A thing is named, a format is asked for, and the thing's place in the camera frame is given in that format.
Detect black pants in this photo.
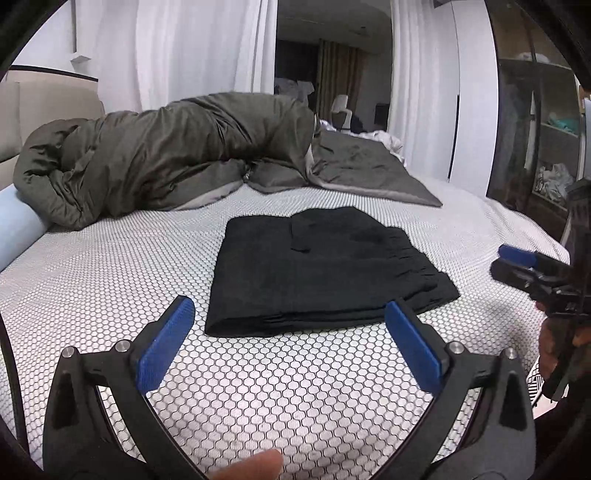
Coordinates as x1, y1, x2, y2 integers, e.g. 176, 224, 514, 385
204, 207, 460, 338

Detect person's right hand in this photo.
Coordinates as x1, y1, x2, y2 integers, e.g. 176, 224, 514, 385
539, 316, 591, 380

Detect person's left hand thumb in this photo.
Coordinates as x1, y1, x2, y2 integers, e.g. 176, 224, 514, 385
209, 449, 283, 480

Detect open wardrobe shelf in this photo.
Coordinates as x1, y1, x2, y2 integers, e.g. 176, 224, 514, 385
486, 1, 582, 240

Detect light blue pillow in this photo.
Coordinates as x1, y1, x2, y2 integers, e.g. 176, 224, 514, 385
0, 184, 51, 271

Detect white office chair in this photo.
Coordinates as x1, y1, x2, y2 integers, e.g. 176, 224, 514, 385
329, 94, 353, 133

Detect brown striped curtain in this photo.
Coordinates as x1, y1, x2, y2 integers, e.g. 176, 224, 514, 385
317, 40, 366, 120

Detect grey duvet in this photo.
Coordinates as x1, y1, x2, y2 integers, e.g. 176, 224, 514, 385
13, 92, 441, 230

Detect beige headboard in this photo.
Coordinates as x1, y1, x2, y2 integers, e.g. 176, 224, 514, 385
0, 66, 104, 188

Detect white curtain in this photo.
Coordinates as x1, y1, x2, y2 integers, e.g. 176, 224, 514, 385
73, 0, 500, 197

